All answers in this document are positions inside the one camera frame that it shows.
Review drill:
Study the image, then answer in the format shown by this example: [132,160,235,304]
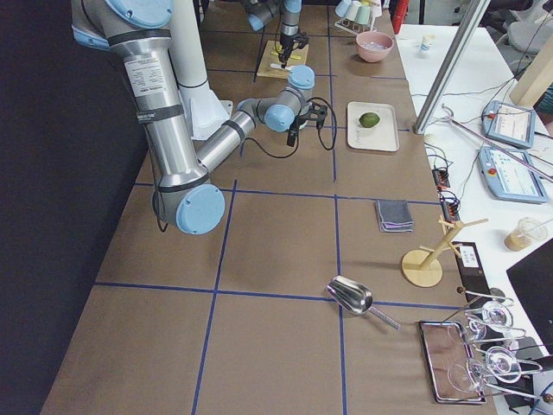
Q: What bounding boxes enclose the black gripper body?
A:
[293,101,328,130]
[277,32,308,55]

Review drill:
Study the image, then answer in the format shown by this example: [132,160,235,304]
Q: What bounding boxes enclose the white plastic spoon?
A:
[270,63,296,71]

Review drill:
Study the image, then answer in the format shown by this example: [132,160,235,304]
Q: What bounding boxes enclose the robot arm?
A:
[72,1,325,234]
[240,0,308,68]

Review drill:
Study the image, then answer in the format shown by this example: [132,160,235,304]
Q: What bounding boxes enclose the pink bowl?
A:
[355,31,394,62]

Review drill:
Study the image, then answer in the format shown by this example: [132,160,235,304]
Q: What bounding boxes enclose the yellow plastic knife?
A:
[270,50,302,60]

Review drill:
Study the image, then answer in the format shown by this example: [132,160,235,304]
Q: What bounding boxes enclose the bamboo cutting board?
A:
[257,40,309,80]

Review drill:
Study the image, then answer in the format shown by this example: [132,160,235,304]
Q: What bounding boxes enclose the green lime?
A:
[359,112,381,129]

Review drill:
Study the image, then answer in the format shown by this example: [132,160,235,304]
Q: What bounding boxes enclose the light blue cup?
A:
[335,0,352,18]

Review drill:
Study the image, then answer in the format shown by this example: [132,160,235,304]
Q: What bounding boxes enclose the white rabbit tray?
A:
[346,101,399,152]

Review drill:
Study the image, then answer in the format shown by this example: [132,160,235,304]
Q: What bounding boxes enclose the clear ice cubes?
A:
[360,41,388,51]

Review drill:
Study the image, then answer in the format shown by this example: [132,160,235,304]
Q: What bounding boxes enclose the grey folded cloth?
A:
[375,199,414,233]

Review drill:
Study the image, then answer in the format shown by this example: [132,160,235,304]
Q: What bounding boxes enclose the black power strip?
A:
[431,167,461,222]

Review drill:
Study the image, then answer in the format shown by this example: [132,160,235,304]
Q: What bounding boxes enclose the metal scoop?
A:
[326,275,401,330]

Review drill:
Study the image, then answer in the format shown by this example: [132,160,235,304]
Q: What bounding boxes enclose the wooden mug tree stand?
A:
[401,216,488,288]

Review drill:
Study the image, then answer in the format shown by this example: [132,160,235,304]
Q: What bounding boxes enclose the far teach pendant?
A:
[481,100,537,150]

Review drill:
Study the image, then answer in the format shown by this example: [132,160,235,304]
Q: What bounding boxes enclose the teach pendant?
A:
[481,100,537,150]
[478,146,549,204]

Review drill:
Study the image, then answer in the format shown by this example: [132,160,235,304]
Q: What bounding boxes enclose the near teach pendant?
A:
[478,146,549,204]

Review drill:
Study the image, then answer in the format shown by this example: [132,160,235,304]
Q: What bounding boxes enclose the iced coffee plastic cup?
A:
[504,217,548,252]

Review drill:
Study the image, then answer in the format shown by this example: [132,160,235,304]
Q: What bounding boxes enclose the black framed metal tray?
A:
[418,321,486,405]

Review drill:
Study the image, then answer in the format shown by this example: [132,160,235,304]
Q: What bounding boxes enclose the far wine glass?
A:
[459,300,526,345]

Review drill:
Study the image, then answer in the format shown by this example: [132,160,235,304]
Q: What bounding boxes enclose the wine glass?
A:
[447,346,543,393]
[459,300,526,345]

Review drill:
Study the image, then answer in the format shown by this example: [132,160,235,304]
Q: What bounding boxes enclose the near wine glass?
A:
[447,346,543,393]

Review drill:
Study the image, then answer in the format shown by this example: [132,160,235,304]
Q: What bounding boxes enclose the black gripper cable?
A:
[241,99,339,160]

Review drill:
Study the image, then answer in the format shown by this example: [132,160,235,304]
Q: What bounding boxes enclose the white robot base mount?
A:
[169,0,233,141]

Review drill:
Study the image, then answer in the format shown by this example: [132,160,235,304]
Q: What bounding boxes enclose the aluminium camera post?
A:
[413,0,490,135]

